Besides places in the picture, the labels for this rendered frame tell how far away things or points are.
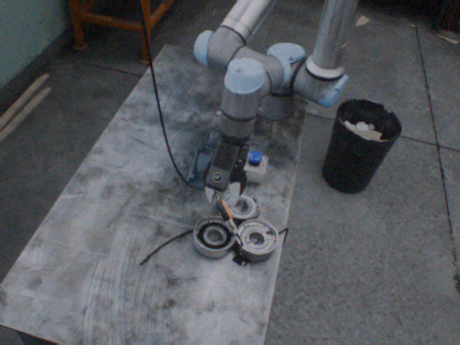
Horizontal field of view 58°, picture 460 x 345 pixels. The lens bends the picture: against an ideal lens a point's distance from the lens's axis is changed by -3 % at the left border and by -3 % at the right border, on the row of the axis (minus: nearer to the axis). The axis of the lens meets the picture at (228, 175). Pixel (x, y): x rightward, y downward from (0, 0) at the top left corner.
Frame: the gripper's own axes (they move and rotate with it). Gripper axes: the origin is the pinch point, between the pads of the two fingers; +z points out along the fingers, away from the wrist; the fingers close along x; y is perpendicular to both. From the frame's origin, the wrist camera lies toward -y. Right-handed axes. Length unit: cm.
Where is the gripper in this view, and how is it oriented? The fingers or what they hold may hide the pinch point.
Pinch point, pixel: (220, 203)
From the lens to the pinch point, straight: 103.5
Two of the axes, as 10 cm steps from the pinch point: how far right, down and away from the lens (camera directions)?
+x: -9.6, -2.6, 0.9
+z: -1.4, 7.7, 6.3
